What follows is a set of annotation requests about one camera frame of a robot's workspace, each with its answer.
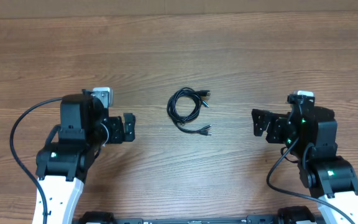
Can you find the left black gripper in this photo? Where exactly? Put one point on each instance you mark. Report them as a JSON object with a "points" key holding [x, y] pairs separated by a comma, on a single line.
{"points": [[117, 135]]}

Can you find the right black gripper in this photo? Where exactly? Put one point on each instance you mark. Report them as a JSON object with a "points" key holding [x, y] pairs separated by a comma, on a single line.
{"points": [[276, 123]]}

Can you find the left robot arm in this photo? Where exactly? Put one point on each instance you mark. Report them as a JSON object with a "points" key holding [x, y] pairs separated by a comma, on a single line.
{"points": [[71, 149]]}

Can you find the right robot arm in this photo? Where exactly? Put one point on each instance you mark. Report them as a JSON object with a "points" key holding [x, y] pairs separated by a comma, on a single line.
{"points": [[309, 134]]}

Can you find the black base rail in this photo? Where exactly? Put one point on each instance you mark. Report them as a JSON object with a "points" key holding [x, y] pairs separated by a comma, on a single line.
{"points": [[296, 214]]}

